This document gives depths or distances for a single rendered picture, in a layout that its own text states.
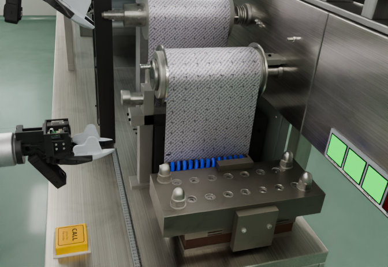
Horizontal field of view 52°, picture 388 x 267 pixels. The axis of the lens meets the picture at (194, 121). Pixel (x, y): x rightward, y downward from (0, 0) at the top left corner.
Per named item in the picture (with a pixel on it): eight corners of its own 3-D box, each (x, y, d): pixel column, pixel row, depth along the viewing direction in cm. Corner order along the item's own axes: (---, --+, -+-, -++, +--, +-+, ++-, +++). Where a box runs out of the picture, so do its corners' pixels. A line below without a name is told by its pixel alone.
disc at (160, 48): (152, 77, 106) (157, 32, 96) (153, 77, 106) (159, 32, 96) (162, 117, 97) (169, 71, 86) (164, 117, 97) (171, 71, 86)
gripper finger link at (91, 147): (113, 139, 89) (70, 139, 87) (114, 161, 91) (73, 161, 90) (114, 132, 91) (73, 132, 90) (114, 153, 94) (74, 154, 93)
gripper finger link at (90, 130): (112, 124, 95) (73, 130, 91) (112, 145, 97) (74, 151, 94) (108, 118, 97) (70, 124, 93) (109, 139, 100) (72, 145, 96)
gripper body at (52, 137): (71, 133, 86) (12, 138, 83) (74, 165, 90) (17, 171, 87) (71, 117, 93) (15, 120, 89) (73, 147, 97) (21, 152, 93)
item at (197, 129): (163, 165, 102) (166, 100, 94) (246, 155, 109) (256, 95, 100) (164, 166, 102) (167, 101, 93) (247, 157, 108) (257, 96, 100)
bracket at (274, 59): (257, 59, 105) (257, 51, 104) (276, 58, 106) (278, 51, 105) (265, 65, 101) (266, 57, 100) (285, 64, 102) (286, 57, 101)
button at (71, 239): (56, 234, 95) (55, 226, 94) (86, 229, 97) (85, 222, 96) (56, 256, 89) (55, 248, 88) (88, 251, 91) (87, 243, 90)
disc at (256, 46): (237, 74, 113) (250, 30, 103) (239, 74, 113) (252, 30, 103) (254, 111, 104) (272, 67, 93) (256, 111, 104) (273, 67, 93)
